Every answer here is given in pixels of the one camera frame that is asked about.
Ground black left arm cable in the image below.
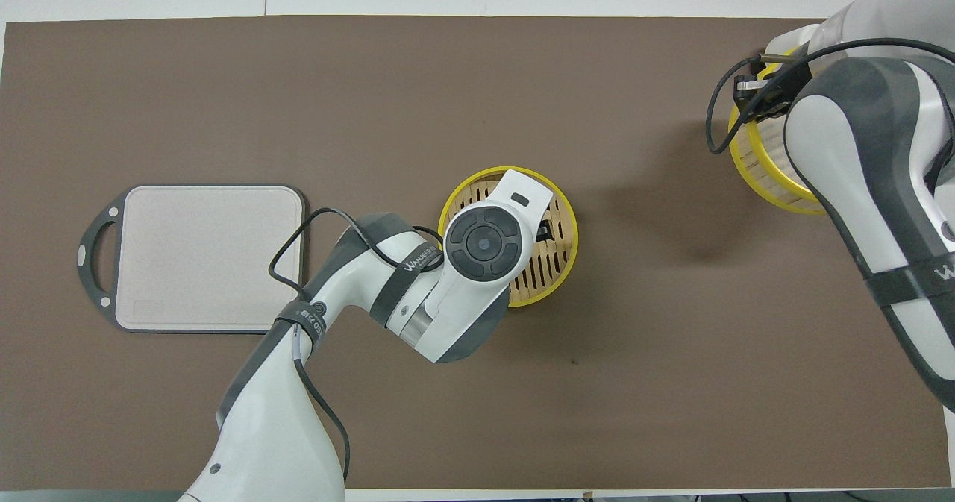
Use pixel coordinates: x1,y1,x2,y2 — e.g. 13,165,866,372
268,207,445,482

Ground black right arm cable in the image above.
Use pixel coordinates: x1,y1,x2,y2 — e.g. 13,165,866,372
705,37,955,155

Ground brown table mat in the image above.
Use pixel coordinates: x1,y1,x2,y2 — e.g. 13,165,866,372
0,16,955,492

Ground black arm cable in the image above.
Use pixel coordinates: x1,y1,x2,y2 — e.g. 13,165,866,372
705,37,955,155
268,207,445,482

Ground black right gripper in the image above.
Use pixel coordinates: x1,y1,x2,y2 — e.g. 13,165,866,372
733,60,814,119

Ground yellow bamboo steamer tier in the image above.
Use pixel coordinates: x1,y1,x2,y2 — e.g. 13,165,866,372
727,47,829,216
437,166,579,309

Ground grey cutting board black rim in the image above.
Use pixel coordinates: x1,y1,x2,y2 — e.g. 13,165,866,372
77,184,307,335

